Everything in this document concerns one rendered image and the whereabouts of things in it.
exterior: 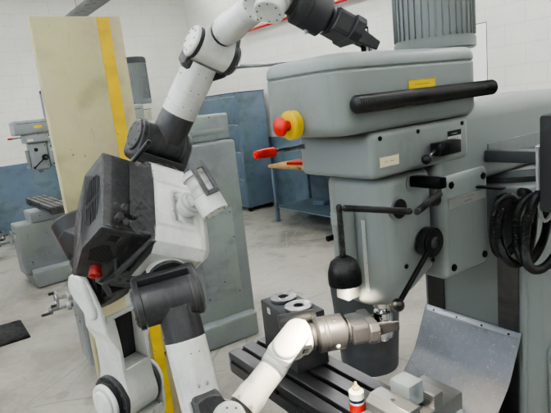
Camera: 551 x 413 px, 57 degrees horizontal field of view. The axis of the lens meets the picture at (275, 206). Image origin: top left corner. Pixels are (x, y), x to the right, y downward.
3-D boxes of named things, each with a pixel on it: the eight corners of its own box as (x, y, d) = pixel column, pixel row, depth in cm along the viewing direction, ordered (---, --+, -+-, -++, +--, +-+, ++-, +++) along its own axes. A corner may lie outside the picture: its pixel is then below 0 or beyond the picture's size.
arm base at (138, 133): (117, 169, 132) (137, 158, 124) (124, 124, 136) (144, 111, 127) (168, 183, 142) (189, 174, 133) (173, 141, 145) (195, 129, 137)
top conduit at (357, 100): (362, 113, 94) (361, 94, 93) (347, 115, 97) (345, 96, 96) (498, 93, 119) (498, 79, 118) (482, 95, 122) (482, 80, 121)
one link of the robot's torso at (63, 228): (41, 233, 149) (64, 203, 138) (79, 222, 159) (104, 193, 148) (86, 315, 145) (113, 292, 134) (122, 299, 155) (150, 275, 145)
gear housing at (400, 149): (375, 181, 104) (371, 133, 102) (300, 174, 123) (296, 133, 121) (471, 156, 122) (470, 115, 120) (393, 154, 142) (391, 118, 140)
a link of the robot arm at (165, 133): (148, 98, 132) (128, 144, 135) (159, 110, 125) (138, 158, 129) (187, 113, 139) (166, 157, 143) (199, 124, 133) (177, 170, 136)
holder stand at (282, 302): (298, 374, 160) (291, 316, 156) (266, 348, 179) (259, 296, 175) (329, 362, 166) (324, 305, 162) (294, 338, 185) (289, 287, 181)
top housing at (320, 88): (339, 138, 96) (332, 51, 92) (261, 138, 117) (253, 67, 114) (482, 113, 122) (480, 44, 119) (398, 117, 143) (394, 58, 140)
